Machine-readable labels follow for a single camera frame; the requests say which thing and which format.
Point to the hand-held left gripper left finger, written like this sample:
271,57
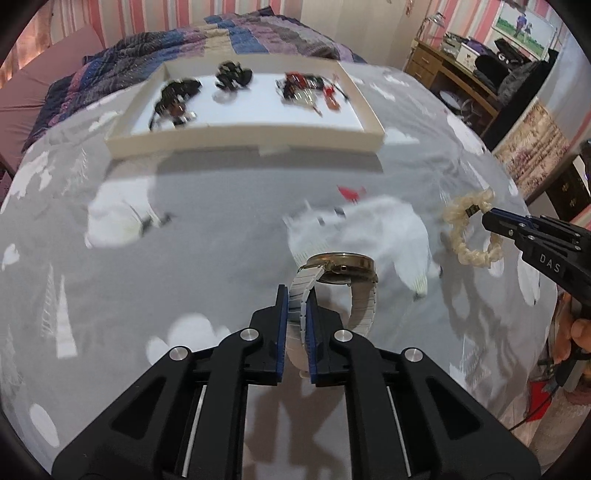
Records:
282,332

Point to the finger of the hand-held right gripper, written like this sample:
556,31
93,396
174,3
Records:
501,226
554,228

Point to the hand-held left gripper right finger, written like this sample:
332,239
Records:
314,341

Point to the cream flower scrunchie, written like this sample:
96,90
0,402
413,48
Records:
461,244

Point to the amber pendant with red knot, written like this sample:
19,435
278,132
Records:
331,97

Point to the white shallow cardboard tray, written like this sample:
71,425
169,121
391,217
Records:
249,120

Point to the red black accessory pile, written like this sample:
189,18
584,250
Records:
302,81

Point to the person's right hand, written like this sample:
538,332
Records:
562,332

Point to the dark wooden cabinet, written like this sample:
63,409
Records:
572,189

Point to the floral cloth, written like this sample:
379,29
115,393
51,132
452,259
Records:
535,147

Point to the white electric fan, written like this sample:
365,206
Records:
457,104

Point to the grey printed bedsheet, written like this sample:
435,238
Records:
231,207

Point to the black bag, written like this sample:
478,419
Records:
508,69

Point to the wooden desk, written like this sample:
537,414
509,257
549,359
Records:
443,69

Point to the white box on desk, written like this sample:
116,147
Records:
468,56

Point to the desk lamp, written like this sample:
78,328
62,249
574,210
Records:
429,23

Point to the black scrunchie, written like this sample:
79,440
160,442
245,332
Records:
233,74

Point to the striped quilt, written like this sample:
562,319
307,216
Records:
138,50

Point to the pink padded headboard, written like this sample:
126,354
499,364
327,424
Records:
41,69

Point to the landscape wall picture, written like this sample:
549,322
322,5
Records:
524,25

